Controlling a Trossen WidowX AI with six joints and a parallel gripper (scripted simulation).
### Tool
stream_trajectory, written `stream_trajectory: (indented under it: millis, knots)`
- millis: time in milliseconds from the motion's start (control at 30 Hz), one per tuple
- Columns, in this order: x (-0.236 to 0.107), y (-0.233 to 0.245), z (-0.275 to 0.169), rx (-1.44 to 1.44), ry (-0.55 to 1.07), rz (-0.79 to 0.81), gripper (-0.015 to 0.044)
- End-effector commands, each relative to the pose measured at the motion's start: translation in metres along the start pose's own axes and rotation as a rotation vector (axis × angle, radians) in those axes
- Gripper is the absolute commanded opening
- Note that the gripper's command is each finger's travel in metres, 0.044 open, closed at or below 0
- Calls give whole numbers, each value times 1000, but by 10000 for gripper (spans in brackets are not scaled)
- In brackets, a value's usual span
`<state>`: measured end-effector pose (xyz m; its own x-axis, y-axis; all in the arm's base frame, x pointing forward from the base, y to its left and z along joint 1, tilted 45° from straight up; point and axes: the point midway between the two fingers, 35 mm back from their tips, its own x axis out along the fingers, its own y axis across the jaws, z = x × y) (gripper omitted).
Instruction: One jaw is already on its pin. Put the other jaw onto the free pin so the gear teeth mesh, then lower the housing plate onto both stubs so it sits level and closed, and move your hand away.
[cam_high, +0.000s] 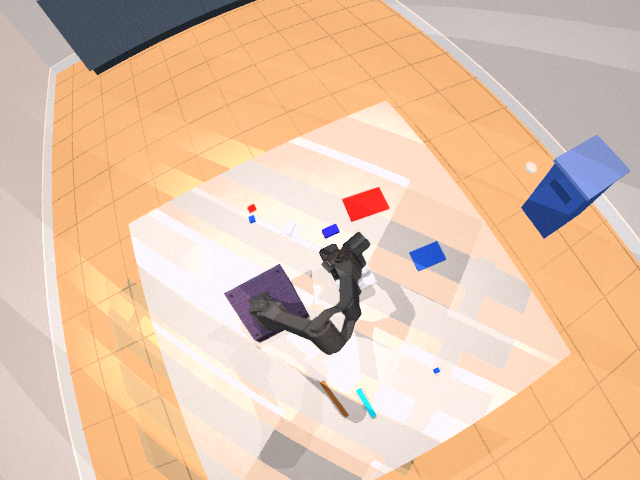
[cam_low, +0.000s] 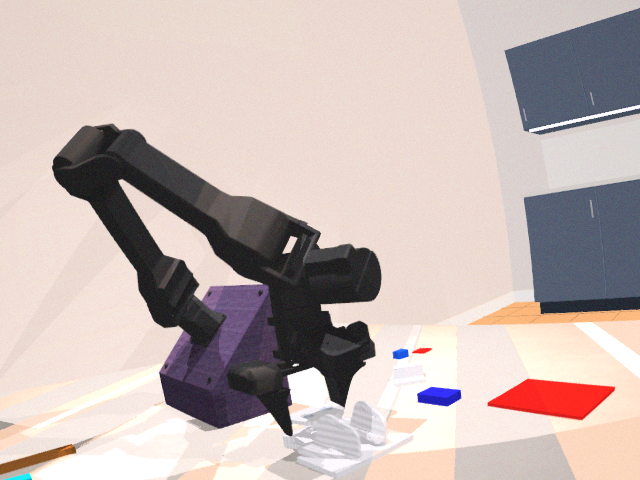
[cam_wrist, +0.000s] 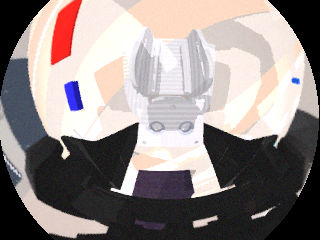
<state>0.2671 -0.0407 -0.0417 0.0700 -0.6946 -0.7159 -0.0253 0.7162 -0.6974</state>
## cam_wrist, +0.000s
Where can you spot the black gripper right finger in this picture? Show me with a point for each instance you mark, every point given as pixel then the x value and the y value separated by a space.
pixel 230 154

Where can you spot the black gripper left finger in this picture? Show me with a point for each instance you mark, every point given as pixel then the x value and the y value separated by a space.
pixel 110 155

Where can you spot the blue flat block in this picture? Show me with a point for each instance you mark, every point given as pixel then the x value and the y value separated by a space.
pixel 73 95

